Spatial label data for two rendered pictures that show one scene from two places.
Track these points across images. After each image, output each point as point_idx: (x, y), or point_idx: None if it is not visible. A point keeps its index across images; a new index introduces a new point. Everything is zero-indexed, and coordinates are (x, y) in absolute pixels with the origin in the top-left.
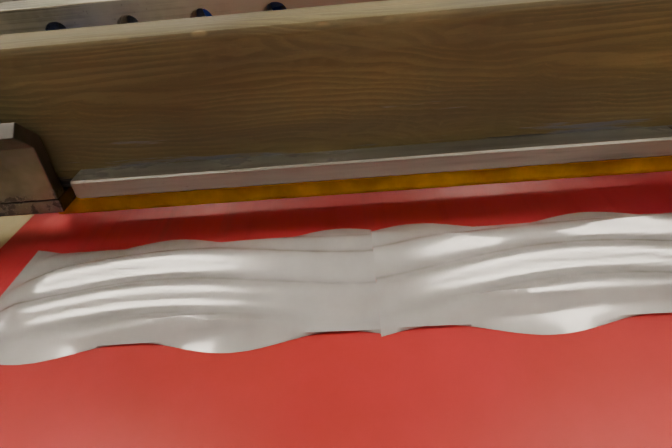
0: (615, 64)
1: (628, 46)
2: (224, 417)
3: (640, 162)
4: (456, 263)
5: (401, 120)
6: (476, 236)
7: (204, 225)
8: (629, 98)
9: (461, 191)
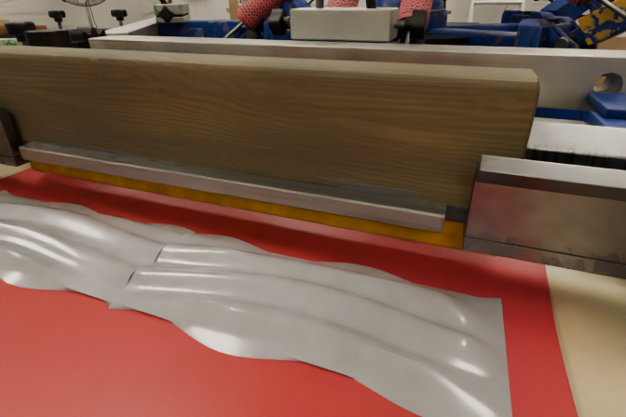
0: (389, 136)
1: (399, 122)
2: None
3: (440, 235)
4: (206, 272)
5: (224, 150)
6: (248, 257)
7: (103, 200)
8: (407, 170)
9: (292, 222)
